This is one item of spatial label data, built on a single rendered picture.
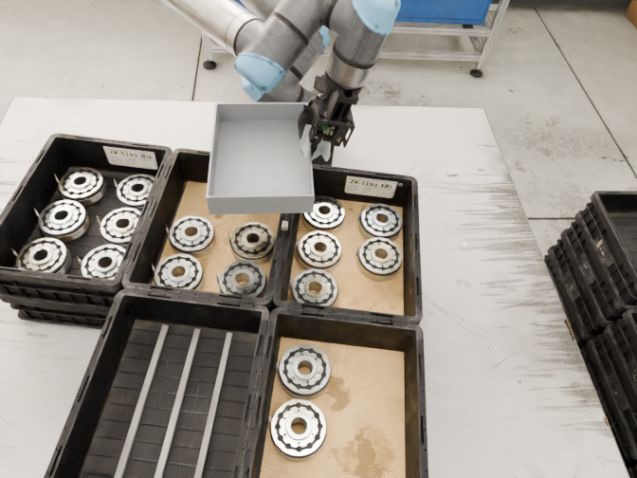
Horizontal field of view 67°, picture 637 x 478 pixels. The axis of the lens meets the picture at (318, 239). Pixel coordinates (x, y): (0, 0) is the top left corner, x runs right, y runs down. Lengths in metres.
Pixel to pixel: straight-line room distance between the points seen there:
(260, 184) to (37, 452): 0.70
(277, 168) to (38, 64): 2.51
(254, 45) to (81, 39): 2.74
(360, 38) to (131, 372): 0.74
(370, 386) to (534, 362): 0.46
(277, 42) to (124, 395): 0.70
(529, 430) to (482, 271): 0.41
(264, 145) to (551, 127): 2.33
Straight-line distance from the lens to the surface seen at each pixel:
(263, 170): 1.02
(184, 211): 1.24
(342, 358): 1.03
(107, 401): 1.04
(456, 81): 3.27
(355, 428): 0.99
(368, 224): 1.18
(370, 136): 1.65
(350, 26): 0.81
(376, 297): 1.11
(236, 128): 1.11
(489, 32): 3.22
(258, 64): 0.82
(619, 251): 1.82
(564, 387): 1.32
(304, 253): 1.11
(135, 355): 1.06
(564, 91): 3.51
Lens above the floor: 1.77
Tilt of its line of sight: 54 degrees down
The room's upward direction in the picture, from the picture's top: 7 degrees clockwise
